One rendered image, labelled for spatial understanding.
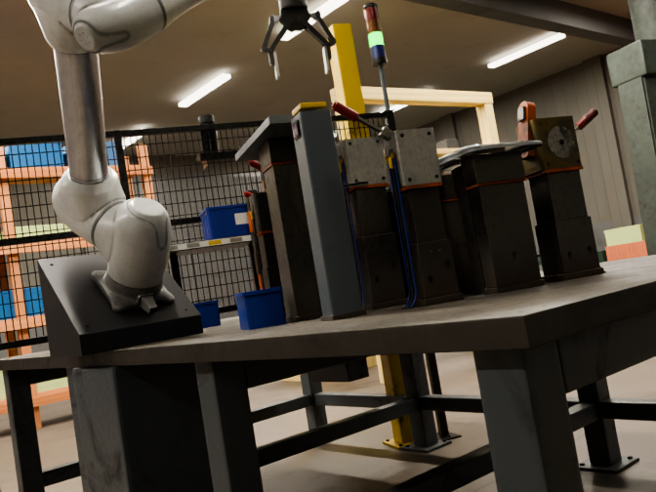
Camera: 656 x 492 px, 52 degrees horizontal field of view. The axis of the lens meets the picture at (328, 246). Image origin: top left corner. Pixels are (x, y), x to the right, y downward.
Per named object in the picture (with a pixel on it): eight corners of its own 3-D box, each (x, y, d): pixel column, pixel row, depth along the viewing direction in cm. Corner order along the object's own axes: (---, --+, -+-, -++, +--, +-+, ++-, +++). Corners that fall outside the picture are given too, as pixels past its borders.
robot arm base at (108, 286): (120, 322, 180) (123, 306, 177) (89, 275, 193) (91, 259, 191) (182, 310, 192) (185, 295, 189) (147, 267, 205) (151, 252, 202)
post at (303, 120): (366, 314, 141) (332, 108, 144) (333, 320, 139) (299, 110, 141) (353, 314, 148) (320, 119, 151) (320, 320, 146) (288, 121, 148)
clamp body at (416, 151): (465, 301, 138) (433, 126, 140) (413, 310, 134) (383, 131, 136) (447, 302, 145) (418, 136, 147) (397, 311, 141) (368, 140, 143)
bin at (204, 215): (284, 230, 279) (279, 199, 279) (211, 239, 268) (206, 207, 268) (273, 235, 294) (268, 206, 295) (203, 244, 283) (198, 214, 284)
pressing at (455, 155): (560, 141, 141) (559, 134, 141) (468, 150, 133) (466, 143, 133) (333, 230, 270) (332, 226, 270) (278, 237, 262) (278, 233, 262)
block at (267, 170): (328, 316, 165) (298, 136, 167) (297, 321, 162) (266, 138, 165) (314, 316, 174) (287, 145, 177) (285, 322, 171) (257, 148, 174)
